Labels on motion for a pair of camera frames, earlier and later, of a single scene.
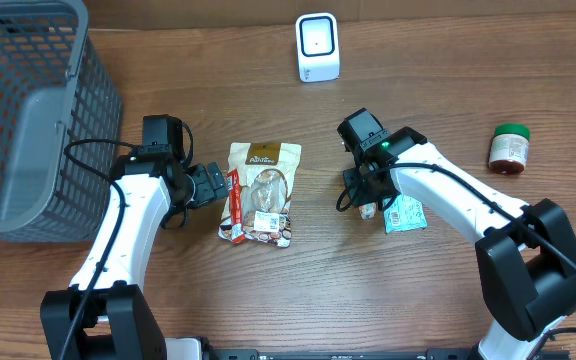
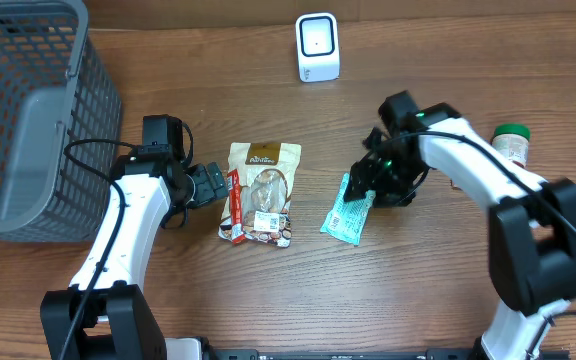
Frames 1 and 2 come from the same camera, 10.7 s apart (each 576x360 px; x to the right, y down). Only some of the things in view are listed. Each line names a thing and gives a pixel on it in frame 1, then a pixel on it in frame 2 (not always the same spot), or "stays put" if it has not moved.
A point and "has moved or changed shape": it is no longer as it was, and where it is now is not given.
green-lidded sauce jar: x=509 y=149 stays put
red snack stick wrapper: x=236 y=208 stays put
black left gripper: x=207 y=182 stays put
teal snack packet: x=405 y=213 -> x=347 y=218
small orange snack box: x=368 y=211 has moved or changed shape
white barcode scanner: x=318 y=47 stays put
